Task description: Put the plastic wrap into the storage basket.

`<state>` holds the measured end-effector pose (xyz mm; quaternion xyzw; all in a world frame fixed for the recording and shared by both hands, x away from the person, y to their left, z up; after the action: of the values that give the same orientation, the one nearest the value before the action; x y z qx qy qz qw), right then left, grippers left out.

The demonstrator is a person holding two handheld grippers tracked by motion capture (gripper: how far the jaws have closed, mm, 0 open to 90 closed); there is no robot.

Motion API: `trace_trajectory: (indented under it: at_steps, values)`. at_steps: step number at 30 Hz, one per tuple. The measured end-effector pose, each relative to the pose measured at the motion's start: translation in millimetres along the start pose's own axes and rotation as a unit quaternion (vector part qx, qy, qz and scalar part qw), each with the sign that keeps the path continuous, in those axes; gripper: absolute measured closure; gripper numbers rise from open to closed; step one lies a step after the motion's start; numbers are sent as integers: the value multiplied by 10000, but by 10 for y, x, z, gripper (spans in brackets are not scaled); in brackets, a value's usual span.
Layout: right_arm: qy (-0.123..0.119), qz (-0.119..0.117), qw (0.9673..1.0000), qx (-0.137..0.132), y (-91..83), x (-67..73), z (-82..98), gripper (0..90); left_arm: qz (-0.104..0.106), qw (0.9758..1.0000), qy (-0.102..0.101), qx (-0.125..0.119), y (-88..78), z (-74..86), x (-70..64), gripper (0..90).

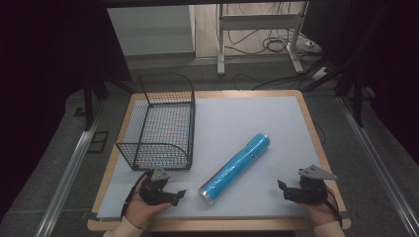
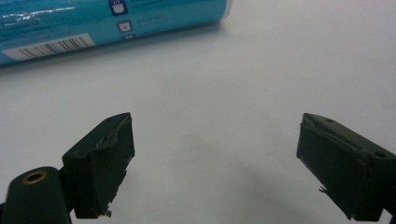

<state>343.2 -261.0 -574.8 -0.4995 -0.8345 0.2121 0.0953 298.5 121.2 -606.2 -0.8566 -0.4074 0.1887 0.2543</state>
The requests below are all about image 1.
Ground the white table mat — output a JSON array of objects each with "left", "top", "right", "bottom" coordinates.
[{"left": 96, "top": 95, "right": 326, "bottom": 220}]

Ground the black floor cable bundle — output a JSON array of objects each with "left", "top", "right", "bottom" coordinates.
[{"left": 226, "top": 3, "right": 319, "bottom": 57}]

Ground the black metal stand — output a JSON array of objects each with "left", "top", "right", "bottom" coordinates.
[
  {"left": 72, "top": 77, "right": 136, "bottom": 132},
  {"left": 334, "top": 73, "right": 368, "bottom": 128}
]

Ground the dark curtain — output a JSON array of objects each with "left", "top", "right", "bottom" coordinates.
[
  {"left": 0, "top": 0, "right": 133, "bottom": 211},
  {"left": 300, "top": 0, "right": 419, "bottom": 166}
]

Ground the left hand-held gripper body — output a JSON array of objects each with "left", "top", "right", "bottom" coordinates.
[{"left": 139, "top": 167, "right": 175, "bottom": 206}]

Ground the white metal stand frame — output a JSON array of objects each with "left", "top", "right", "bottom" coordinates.
[{"left": 215, "top": 1, "right": 310, "bottom": 76}]

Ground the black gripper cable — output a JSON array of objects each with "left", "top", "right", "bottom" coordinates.
[
  {"left": 120, "top": 171, "right": 153, "bottom": 219},
  {"left": 323, "top": 186, "right": 344, "bottom": 229}
]

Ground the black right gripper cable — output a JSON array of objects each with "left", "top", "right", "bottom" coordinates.
[{"left": 323, "top": 186, "right": 344, "bottom": 229}]

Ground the blue cylindrical tube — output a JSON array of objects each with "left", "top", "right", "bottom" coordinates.
[{"left": 198, "top": 132, "right": 272, "bottom": 206}]

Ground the aluminium floor rail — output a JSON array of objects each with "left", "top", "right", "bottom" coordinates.
[
  {"left": 34, "top": 119, "right": 102, "bottom": 237},
  {"left": 338, "top": 96, "right": 419, "bottom": 237}
]

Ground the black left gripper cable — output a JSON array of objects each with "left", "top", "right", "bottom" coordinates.
[{"left": 120, "top": 171, "right": 153, "bottom": 219}]

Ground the black wire mesh basket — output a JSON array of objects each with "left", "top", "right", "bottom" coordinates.
[{"left": 115, "top": 72, "right": 197, "bottom": 172}]

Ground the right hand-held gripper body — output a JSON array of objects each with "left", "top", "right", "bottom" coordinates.
[{"left": 290, "top": 164, "right": 339, "bottom": 205}]

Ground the white power strip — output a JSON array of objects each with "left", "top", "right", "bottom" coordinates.
[{"left": 310, "top": 66, "right": 331, "bottom": 82}]

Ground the person's right hand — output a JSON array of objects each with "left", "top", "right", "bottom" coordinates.
[{"left": 296, "top": 186, "right": 339, "bottom": 228}]

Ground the person's left hand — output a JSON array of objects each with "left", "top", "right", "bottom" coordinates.
[{"left": 124, "top": 177, "right": 173, "bottom": 230}]

